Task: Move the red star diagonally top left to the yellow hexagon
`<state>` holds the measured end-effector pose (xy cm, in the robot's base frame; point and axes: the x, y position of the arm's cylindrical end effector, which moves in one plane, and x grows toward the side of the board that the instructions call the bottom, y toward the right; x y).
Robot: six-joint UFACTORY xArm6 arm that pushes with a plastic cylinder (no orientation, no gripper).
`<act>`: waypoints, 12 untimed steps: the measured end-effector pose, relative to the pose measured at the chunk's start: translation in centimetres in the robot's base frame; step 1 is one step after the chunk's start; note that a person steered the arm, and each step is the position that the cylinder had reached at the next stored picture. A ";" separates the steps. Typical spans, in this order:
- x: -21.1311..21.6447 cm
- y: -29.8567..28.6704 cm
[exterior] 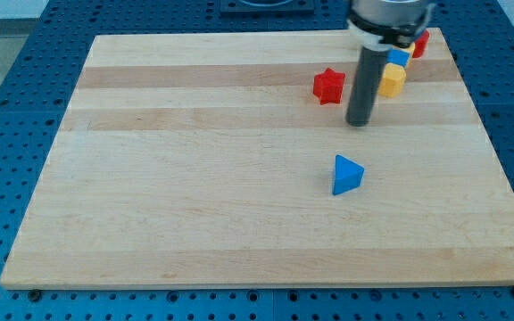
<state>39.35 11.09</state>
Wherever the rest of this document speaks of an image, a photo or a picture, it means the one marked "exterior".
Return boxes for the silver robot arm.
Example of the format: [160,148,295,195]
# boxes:
[345,0,435,127]

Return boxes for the blue triangle block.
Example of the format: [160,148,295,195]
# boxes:
[332,154,365,195]

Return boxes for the red star block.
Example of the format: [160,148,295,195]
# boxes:
[312,68,346,104]

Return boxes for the blue cube block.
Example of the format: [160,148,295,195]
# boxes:
[387,48,411,68]

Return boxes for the wooden board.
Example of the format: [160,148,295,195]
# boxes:
[0,28,514,290]

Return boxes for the yellow hexagon block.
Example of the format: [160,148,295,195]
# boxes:
[377,63,407,98]

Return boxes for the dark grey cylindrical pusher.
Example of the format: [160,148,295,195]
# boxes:
[345,45,390,127]

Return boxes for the red block at back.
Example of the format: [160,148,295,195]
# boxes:
[412,29,430,59]

